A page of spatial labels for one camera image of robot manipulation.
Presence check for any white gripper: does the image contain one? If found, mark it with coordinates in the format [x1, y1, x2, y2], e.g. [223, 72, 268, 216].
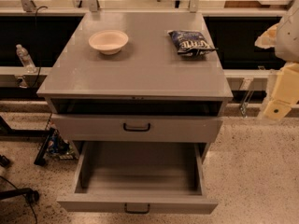
[254, 24, 299, 120]

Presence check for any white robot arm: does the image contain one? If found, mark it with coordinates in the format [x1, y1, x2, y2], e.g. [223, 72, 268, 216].
[255, 0, 299, 121]

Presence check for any black lower drawer handle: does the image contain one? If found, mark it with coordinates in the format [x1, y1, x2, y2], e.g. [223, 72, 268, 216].
[124, 203, 150, 215]

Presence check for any open grey lower drawer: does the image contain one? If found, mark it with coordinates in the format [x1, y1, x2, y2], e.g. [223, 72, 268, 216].
[58, 142, 218, 214]

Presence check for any blue chip bag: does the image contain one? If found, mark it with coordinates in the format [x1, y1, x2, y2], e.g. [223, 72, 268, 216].
[167, 30, 216, 57]

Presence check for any black power cable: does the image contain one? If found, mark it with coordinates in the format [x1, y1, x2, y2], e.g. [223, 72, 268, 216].
[29, 5, 49, 90]

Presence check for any clear plastic water bottle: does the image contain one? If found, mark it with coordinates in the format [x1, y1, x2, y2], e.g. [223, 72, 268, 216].
[16, 44, 37, 74]

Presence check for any black floor stand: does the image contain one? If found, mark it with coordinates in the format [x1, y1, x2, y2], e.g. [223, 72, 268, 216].
[0, 188, 39, 203]

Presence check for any black drawer handle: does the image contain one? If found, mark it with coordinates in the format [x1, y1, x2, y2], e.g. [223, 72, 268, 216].
[124, 203, 150, 215]
[122, 123, 151, 133]

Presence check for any grey drawer cabinet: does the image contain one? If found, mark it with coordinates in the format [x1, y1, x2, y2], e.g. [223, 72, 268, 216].
[36, 10, 235, 163]

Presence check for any black upper drawer handle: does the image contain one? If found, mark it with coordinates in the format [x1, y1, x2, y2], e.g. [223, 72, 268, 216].
[122, 123, 151, 133]

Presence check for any metal clamp bracket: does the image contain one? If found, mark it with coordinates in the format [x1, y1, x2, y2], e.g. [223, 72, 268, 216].
[239, 77, 254, 118]

